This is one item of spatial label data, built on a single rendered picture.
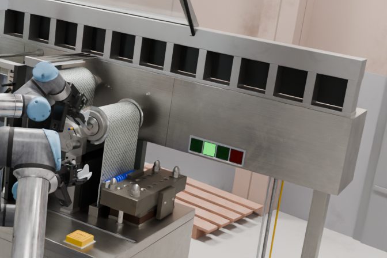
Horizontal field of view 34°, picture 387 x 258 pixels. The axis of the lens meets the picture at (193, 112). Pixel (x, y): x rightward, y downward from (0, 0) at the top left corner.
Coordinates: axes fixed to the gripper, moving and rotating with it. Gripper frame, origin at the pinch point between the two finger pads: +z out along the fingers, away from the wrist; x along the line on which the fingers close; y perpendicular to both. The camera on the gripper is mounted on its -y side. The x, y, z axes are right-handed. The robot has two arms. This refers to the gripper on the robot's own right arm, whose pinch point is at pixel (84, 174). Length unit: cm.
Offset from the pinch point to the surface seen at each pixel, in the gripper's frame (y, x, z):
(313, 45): 32, 8, 305
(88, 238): -16.7, -13.8, -13.6
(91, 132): 13.8, 4.2, 7.9
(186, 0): 67, -16, 31
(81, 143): 9.2, 7.0, 5.8
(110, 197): -8.3, -9.1, 5.5
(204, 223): -98, 37, 209
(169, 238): -25.6, -26.6, 24.2
